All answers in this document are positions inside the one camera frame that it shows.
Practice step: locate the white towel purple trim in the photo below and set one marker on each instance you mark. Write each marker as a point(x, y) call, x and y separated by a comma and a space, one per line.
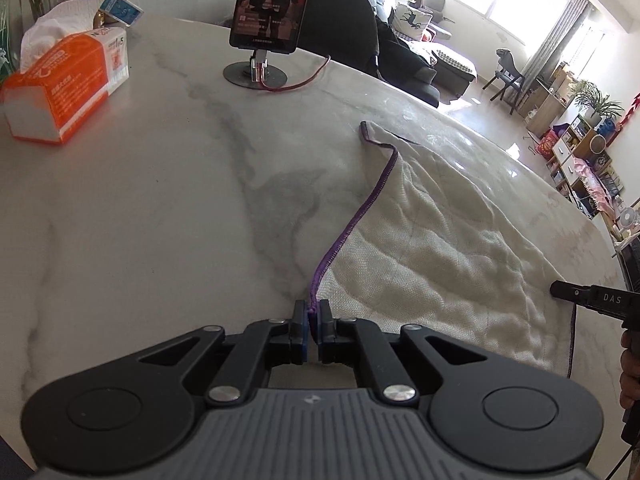
point(429, 247)

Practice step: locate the orange tissue box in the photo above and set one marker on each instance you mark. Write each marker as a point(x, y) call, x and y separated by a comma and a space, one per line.
point(68, 68)

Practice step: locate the white shelf cabinet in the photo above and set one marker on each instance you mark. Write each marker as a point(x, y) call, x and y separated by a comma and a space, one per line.
point(581, 169)

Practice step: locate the grey window curtain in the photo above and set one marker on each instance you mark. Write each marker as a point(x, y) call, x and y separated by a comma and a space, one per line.
point(569, 21)

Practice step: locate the round black phone stand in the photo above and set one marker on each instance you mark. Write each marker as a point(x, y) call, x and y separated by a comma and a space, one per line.
point(256, 73)

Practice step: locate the small blue white box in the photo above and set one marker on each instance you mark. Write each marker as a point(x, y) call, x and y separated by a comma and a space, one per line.
point(123, 11)

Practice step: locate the wooden chair with cushion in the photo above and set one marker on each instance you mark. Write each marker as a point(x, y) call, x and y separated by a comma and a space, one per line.
point(509, 75)

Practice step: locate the black smartphone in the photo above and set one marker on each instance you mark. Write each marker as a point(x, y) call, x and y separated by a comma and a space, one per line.
point(271, 25)

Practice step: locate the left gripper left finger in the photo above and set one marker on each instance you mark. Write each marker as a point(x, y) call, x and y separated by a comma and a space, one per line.
point(133, 411)

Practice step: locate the white deer print pillow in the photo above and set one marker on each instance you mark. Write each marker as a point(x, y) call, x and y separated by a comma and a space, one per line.
point(409, 22)

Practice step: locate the dark grey sofa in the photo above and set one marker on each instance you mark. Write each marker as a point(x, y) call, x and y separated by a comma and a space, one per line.
point(425, 55)

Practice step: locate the person's right hand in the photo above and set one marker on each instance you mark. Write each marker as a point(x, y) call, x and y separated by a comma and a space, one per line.
point(629, 379)

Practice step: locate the green potted plant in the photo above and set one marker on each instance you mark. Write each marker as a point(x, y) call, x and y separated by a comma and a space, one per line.
point(595, 104)

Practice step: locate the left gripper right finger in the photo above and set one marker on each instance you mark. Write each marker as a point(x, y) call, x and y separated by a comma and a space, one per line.
point(427, 402)

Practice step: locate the small white desk fan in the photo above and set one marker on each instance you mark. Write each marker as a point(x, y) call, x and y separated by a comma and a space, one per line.
point(629, 221)

